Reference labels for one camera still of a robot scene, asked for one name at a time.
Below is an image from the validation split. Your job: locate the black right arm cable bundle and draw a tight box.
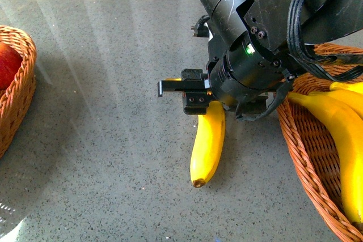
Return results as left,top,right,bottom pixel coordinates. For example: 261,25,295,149
235,0,363,122

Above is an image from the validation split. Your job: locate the yellow banana in basket front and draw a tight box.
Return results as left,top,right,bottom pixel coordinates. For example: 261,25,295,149
309,90,362,118

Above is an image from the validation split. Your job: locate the wicker basket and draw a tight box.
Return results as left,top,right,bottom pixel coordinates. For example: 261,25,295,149
276,43,363,242
1,25,37,156

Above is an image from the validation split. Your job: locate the long yellow banana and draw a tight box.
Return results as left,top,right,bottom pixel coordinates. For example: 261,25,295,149
159,78,225,188

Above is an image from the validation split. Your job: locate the red apple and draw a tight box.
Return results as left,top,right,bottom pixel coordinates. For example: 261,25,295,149
1,43,23,90

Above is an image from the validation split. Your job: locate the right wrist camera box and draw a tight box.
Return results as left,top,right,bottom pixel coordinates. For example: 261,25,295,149
191,15,213,40

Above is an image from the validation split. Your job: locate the yellow banana in basket back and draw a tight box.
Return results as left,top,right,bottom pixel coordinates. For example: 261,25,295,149
330,82,363,94

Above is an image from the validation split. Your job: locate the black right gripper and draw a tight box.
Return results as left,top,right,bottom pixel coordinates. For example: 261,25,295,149
157,35,294,116

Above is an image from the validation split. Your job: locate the left wicker basket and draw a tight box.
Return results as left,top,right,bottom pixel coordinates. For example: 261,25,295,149
1,25,37,156

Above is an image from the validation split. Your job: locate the right wicker basket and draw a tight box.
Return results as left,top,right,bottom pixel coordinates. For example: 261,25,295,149
276,43,363,242

